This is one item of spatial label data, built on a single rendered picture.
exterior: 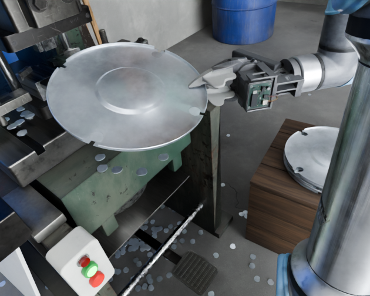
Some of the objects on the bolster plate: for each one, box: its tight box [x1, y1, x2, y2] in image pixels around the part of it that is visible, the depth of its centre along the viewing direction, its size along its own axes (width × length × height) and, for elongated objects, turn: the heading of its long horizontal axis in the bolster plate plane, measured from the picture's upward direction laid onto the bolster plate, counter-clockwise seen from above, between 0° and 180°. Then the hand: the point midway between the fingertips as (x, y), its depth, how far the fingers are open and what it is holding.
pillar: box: [0, 51, 22, 92], centre depth 64 cm, size 2×2×14 cm
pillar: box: [58, 32, 72, 50], centre depth 73 cm, size 2×2×14 cm
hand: (194, 86), depth 56 cm, fingers closed
